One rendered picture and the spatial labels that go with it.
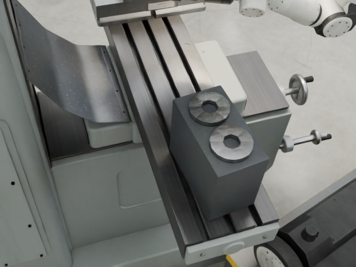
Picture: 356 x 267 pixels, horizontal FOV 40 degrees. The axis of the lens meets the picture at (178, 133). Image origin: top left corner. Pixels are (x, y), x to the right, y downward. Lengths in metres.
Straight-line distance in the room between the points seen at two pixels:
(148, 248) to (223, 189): 0.97
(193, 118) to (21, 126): 0.44
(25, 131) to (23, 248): 0.56
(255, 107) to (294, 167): 0.92
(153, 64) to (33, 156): 0.42
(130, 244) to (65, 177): 0.53
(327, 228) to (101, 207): 0.75
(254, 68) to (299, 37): 1.43
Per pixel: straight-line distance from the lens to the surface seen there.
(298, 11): 1.34
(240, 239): 1.13
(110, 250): 1.95
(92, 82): 1.44
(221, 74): 1.55
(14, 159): 1.33
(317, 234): 1.58
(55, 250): 1.81
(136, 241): 1.96
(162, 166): 1.19
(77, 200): 1.66
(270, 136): 1.71
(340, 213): 1.69
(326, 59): 3.04
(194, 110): 1.04
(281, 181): 2.41
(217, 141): 0.99
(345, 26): 1.40
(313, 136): 1.85
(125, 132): 1.43
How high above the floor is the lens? 1.97
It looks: 52 degrees down
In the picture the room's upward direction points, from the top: 5 degrees clockwise
